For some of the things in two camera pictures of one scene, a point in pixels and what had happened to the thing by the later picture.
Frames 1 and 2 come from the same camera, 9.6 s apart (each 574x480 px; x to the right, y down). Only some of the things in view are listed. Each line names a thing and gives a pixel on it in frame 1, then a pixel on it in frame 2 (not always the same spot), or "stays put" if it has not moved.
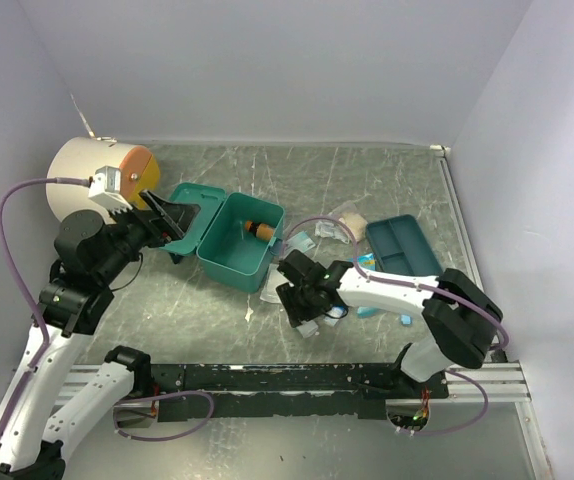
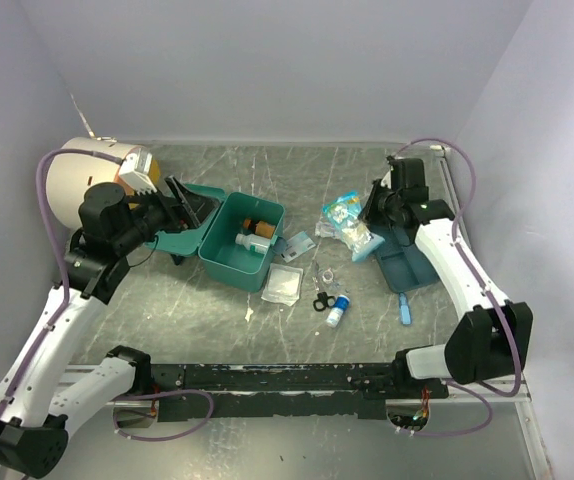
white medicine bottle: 338,311 -> 253,242
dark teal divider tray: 398,246 stays put
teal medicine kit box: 232,234 stays put
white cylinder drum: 82,156 stays put
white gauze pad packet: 274,279 stays put
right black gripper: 286,292 -> 377,188
